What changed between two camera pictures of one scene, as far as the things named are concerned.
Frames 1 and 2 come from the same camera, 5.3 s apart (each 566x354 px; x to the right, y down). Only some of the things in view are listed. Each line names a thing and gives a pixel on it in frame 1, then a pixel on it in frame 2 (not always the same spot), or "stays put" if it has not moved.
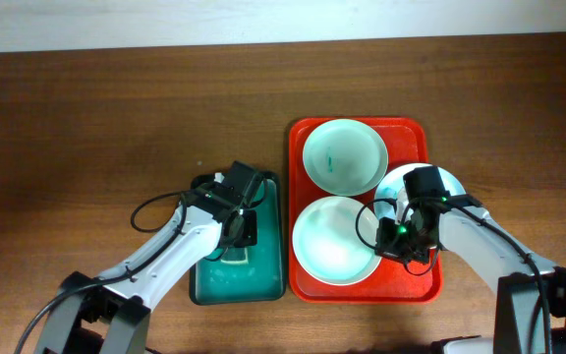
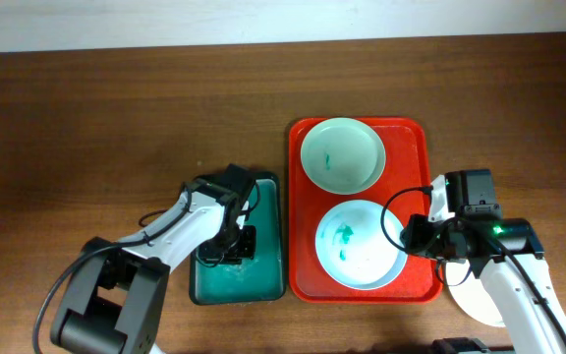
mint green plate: (345, 157) stays put
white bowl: (386, 199) to (359, 245)
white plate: (334, 240) to (471, 294)
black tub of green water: (248, 272) stays put
